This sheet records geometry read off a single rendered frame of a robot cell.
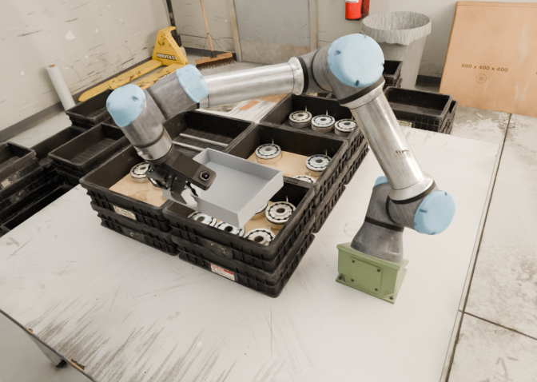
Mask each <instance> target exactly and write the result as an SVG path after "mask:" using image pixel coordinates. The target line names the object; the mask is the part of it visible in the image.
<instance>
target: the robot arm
mask: <svg viewBox="0 0 537 382"><path fill-rule="evenodd" d="M383 64H384V55H383V52H382V50H381V48H380V47H379V45H378V44H377V43H376V42H375V41H374V40H373V39H372V38H370V37H369V36H366V35H363V34H350V35H346V36H343V37H341V38H338V39H336V40H335V41H334V42H332V43H330V44H328V45H326V46H323V47H321V48H319V49H318V50H315V51H313V52H311V53H309V54H305V55H302V56H299V57H294V58H290V60H289V61H288V62H286V63H281V64H276V65H270V66H261V67H256V68H250V69H245V70H236V71H230V72H225V73H220V74H210V75H205V76H202V75H201V73H200V72H199V70H198V69H197V68H196V67H195V66H193V65H190V64H189V65H187V66H184V67H182V68H180V69H177V70H176V71H175V72H173V73H171V74H170V75H168V76H166V77H165V78H162V79H161V80H160V81H158V82H156V83H154V84H152V85H151V86H149V87H147V88H146V89H143V90H141V89H140V88H139V87H138V86H136V85H126V86H121V87H119V88H117V89H115V90H114V91H113V92H112V93H111V94H110V95H109V97H108V99H107V102H106V107H107V110H108V111H109V113H110V115H111V116H112V118H113V119H114V121H115V123H116V125H117V126H119V127H120V128H121V130H122V131H123V133H124V134H125V135H126V136H127V138H128V139H129V141H130V142H131V143H132V145H133V146H134V148H135V149H136V150H137V151H136V152H137V154H138V155H139V156H141V157H143V158H144V159H145V161H146V162H147V163H148V164H149V165H148V169H147V170H146V171H145V175H146V176H147V178H148V179H149V181H150V182H151V183H152V184H153V186H155V187H158V188H160V189H165V190H167V189H170V195H171V197H172V198H173V199H174V200H176V201H179V202H181V203H182V204H184V205H187V206H190V207H197V202H196V201H195V200H194V198H193V197H191V195H190V191H189V189H190V190H191V192H192V193H193V195H195V196H198V197H201V189H202V190H204V191H206V190H208V189H209V188H210V186H211V185H212V183H213V182H214V180H215V178H216V175H217V174H216V172H215V171H213V170H211V169H210V168H208V167H206V166H204V165H202V164H201V163H199V162H198V161H195V160H193V159H192V158H191V157H188V156H187V155H185V154H183V153H182V152H180V151H178V150H176V149H174V145H173V143H172V139H171V137H170V136H169V134H168V133H167V131H166V129H165V127H164V126H163V125H162V123H163V122H165V121H167V120H169V119H170V118H172V117H174V116H176V115H177V114H179V113H182V112H185V111H190V110H195V109H201V108H206V107H211V106H215V105H224V104H229V103H234V102H238V101H247V100H251V99H256V98H260V97H269V96H273V95H278V94H286V93H291V92H293V93H294V94H295V95H301V94H314V93H334V94H335V96H336V99H337V101H338V102H339V104H340V105H342V106H345V107H348V108H349V109H350V111H351V112H352V115H353V117H354V118H355V120H356V123H357V124H358V126H359V127H360V130H361V132H362V134H363V135H364V137H365V139H366V141H367V143H368V145H369V147H370V148H371V150H372V152H373V154H374V156H375V158H376V160H377V161H378V163H379V165H380V168H381V169H382V171H383V172H384V175H385V176H380V177H378V178H377V179H376V181H375V184H374V186H373V187H372V195H371V197H370V201H369V203H368V208H367V212H366V214H365V218H364V223H363V224H362V225H361V227H360V229H359V230H358V232H357V233H356V235H355V236H354V237H353V238H352V243H351V247H352V248H353V249H355V250H357V251H359V252H362V253H365V254H367V255H369V256H372V257H376V258H379V259H382V260H386V261H391V262H396V263H401V262H402V259H403V256H404V248H403V233H404V228H405V227H406V228H409V229H413V230H415V231H416V232H418V233H422V234H427V235H436V234H439V233H442V232H443V231H444V230H445V229H446V228H447V227H448V226H449V225H450V224H451V222H452V220H453V217H454V215H455V201H454V199H453V197H452V195H451V194H450V193H447V192H446V191H444V190H439V189H438V187H437V185H436V183H435V181H434V179H433V177H432V175H431V174H429V173H424V172H423V171H422V169H421V168H420V165H419V163H418V161H417V160H416V157H415V155H414V153H413V152H412V149H411V147H410V145H409V144H408V141H407V139H406V137H405V136H404V133H403V131H402V129H401V128H400V125H399V123H398V121H397V120H396V117H395V115H394V113H393V112H392V109H391V107H390V105H389V104H388V100H387V98H386V97H385V95H384V92H383V90H382V89H383V86H384V82H385V80H384V77H383V75H382V72H383V69H384V68H383ZM151 167H152V168H151ZM150 178H152V179H154V180H155V182H156V184H155V183H153V182H152V180H151V179H150ZM185 187H186V188H187V189H186V188H185Z"/></svg>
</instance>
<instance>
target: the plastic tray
mask: <svg viewBox="0 0 537 382"><path fill-rule="evenodd" d="M193 160H195V161H198V162H199V163H201V164H202V165H204V166H206V167H208V168H210V169H211V170H213V171H215V172H216V174H217V175H216V178H215V180H214V182H213V183H212V185H211V186H210V188H209V189H208V190H206V191H204V190H202V189H201V197H198V196H195V195H193V193H192V192H191V190H190V189H189V191H190V195H191V197H193V198H194V200H195V201H196V202H197V207H190V206H187V205H185V206H187V207H189V208H191V209H194V210H196V211H198V212H200V213H203V214H206V215H208V216H210V217H213V218H215V219H218V220H219V221H223V222H224V223H227V224H229V225H232V226H234V227H237V228H239V229H240V228H241V227H242V226H243V225H244V224H245V223H246V222H247V221H248V220H249V219H250V218H251V217H252V216H253V215H254V214H255V213H256V212H257V211H258V210H259V209H260V208H261V207H262V206H263V205H264V204H265V203H266V202H267V201H268V200H269V199H270V198H271V197H272V196H273V195H274V194H275V193H276V192H277V191H278V190H279V189H280V188H281V187H282V186H283V185H284V184H283V173H282V170H279V169H274V168H272V167H269V166H266V165H262V164H259V163H256V162H253V161H249V160H245V159H243V158H240V157H235V156H233V155H230V154H227V153H222V152H220V151H217V150H215V149H210V148H207V149H205V150H203V151H202V152H201V153H199V154H198V155H197V156H195V157H194V158H193ZM161 191H162V193H163V197H166V198H168V199H170V200H172V201H175V202H177V203H179V204H182V203H181V202H179V201H176V200H174V199H173V198H172V197H171V195H170V189H167V190H165V189H161ZM182 205H184V204H182Z"/></svg>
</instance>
